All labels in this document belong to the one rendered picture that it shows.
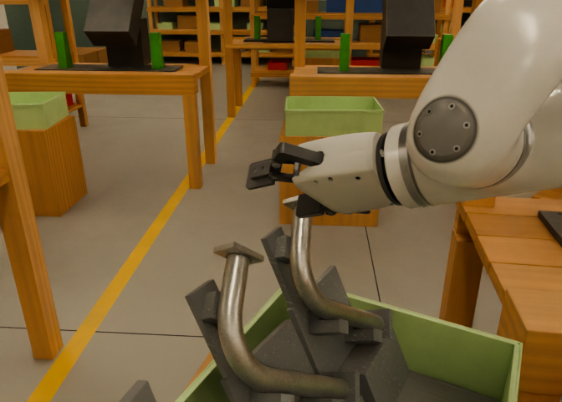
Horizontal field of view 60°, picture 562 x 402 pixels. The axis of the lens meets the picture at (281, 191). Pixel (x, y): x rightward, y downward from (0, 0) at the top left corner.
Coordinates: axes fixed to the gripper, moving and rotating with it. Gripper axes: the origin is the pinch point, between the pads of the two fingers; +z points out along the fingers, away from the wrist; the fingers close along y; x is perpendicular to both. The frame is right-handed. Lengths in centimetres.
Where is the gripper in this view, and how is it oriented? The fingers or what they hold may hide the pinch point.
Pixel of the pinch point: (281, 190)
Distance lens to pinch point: 58.1
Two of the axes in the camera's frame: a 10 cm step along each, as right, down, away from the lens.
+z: -7.6, 1.5, 6.3
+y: -6.3, -3.9, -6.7
